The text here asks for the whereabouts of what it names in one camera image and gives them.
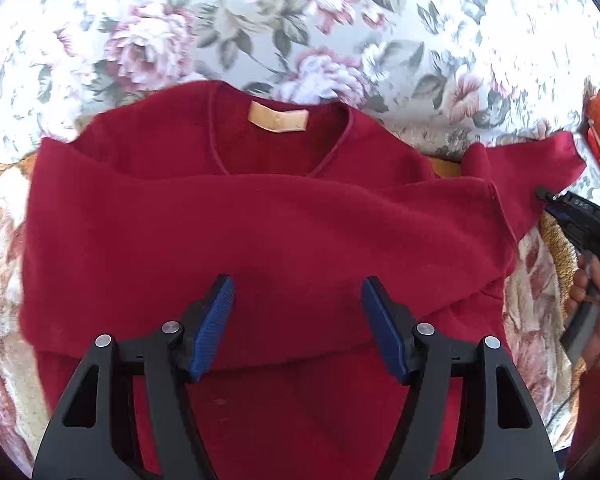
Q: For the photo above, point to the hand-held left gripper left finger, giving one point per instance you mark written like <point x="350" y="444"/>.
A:
<point x="212" y="330"/>

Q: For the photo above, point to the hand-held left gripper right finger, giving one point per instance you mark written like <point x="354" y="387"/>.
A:
<point x="382" y="330"/>

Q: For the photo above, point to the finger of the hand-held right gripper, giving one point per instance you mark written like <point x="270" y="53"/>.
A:
<point x="562" y="230"/>
<point x="574" y="202"/>

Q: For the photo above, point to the red sweater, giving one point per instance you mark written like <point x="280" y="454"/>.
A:
<point x="280" y="230"/>

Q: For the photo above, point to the person's red clothing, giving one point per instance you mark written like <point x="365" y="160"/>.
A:
<point x="597" y="410"/>

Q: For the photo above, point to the brown rose-print blanket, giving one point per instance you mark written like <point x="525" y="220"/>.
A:
<point x="5" y="240"/>

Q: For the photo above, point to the floral bed sheet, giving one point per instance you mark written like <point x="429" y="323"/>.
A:
<point x="180" y="20"/>

